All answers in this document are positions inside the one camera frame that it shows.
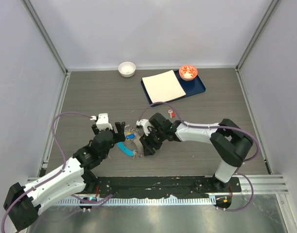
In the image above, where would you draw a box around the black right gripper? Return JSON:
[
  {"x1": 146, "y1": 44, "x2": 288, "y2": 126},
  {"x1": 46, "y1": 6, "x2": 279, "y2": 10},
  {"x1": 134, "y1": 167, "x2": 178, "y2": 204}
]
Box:
[{"x1": 140, "y1": 127, "x2": 166, "y2": 156}]

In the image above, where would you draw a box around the metal key organizer blue handle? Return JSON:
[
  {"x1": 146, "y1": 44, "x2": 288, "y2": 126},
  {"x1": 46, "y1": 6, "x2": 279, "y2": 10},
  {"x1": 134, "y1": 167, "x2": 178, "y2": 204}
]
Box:
[{"x1": 117, "y1": 124, "x2": 145, "y2": 161}]

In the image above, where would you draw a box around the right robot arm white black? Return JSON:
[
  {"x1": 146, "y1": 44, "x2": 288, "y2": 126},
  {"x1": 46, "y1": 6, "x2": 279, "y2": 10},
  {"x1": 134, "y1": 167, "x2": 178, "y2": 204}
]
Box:
[{"x1": 136, "y1": 113, "x2": 254, "y2": 192}]

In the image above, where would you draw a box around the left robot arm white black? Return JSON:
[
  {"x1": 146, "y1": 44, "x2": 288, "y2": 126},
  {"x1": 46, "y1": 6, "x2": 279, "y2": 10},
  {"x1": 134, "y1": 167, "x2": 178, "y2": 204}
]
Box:
[{"x1": 1, "y1": 121, "x2": 125, "y2": 232}]

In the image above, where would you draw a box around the blue key tag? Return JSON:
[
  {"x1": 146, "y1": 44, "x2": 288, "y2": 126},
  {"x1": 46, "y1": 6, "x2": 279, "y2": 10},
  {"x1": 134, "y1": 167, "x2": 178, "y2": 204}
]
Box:
[{"x1": 125, "y1": 134, "x2": 135, "y2": 140}]

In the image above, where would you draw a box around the red headed key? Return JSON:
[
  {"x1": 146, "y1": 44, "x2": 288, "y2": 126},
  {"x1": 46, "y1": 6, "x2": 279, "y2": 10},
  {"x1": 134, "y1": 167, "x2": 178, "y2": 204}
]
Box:
[{"x1": 168, "y1": 109, "x2": 175, "y2": 118}]

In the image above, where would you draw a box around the white square plate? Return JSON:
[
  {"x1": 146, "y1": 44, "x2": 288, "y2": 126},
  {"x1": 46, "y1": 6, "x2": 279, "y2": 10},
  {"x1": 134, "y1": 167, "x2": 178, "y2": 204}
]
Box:
[{"x1": 142, "y1": 70, "x2": 186, "y2": 103}]

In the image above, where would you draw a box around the white bowl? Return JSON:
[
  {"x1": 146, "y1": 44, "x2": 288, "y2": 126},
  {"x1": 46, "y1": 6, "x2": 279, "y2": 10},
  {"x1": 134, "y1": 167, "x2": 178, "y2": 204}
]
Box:
[{"x1": 118, "y1": 62, "x2": 136, "y2": 78}]

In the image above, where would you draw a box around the dark blue tray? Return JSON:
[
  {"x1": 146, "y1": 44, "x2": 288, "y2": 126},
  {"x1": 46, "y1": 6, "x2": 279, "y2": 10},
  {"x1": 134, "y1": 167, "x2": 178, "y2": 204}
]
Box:
[{"x1": 140, "y1": 70, "x2": 206, "y2": 104}]

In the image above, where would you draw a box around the orange patterned bowl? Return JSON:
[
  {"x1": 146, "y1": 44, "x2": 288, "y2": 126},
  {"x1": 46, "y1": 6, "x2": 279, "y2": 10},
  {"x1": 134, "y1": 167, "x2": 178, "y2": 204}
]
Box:
[{"x1": 179, "y1": 65, "x2": 198, "y2": 81}]

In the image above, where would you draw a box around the silver key near handle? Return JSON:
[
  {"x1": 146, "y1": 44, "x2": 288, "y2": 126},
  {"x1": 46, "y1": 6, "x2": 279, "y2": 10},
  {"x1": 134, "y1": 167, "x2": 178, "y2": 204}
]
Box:
[{"x1": 132, "y1": 150, "x2": 142, "y2": 160}]

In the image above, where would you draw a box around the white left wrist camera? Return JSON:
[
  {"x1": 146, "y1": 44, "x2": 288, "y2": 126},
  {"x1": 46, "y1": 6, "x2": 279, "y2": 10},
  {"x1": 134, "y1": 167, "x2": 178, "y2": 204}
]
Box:
[{"x1": 90, "y1": 113, "x2": 113, "y2": 130}]

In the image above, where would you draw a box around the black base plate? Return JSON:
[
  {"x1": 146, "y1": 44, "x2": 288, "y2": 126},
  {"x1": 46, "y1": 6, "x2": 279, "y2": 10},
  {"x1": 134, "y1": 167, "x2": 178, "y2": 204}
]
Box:
[{"x1": 68, "y1": 175, "x2": 243, "y2": 199}]

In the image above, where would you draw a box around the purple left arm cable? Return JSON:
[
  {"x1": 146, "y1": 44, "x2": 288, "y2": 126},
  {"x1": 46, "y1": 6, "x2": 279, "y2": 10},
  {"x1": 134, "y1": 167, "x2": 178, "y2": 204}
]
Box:
[{"x1": 1, "y1": 111, "x2": 115, "y2": 233}]

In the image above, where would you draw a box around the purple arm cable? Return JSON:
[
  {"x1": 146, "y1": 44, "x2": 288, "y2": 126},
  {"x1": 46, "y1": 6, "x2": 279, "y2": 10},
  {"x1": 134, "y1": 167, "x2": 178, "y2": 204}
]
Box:
[
  {"x1": 140, "y1": 101, "x2": 261, "y2": 212},
  {"x1": 1, "y1": 111, "x2": 115, "y2": 233}
]

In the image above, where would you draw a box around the slotted cable duct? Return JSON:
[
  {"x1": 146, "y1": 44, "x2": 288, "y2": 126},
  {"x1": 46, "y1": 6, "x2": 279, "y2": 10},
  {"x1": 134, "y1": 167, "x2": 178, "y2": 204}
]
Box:
[{"x1": 34, "y1": 197, "x2": 217, "y2": 206}]

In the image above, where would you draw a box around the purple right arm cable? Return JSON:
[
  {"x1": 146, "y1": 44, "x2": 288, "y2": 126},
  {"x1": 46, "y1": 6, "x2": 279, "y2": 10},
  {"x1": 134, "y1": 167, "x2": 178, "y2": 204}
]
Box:
[{"x1": 140, "y1": 101, "x2": 261, "y2": 212}]

